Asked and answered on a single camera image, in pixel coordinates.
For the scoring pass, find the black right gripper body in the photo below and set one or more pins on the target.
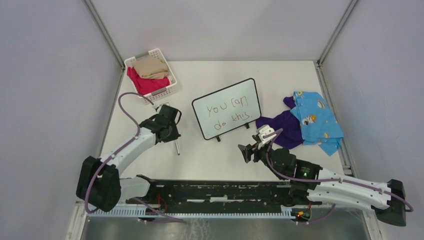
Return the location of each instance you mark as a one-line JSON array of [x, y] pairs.
[[261, 154]]

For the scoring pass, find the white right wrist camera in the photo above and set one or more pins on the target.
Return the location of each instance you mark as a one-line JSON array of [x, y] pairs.
[[264, 135]]

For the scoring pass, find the magenta cloth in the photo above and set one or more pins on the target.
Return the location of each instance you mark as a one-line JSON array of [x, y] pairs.
[[146, 86]]

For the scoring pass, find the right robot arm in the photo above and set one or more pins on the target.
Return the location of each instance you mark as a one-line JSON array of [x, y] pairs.
[[314, 183]]

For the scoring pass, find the beige folded cloth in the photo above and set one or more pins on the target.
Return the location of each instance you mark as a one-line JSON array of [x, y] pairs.
[[150, 67]]

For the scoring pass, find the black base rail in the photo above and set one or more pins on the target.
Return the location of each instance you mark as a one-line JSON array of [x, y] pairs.
[[222, 197]]

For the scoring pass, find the black framed whiteboard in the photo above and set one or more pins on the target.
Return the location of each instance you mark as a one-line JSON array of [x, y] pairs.
[[227, 109]]

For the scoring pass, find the blue patterned cloth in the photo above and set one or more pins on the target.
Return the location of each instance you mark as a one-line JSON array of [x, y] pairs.
[[318, 124]]

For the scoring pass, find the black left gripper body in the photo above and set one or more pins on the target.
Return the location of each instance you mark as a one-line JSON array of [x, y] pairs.
[[173, 133]]

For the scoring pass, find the white plastic basket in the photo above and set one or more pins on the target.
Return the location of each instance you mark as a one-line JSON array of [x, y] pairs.
[[163, 92]]

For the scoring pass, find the purple cloth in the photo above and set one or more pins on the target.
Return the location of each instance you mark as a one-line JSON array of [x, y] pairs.
[[291, 135]]

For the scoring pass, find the white whiteboard marker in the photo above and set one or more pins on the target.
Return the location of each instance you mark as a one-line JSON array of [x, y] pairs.
[[177, 148]]

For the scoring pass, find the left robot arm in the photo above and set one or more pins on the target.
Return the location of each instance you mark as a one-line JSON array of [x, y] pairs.
[[99, 184]]

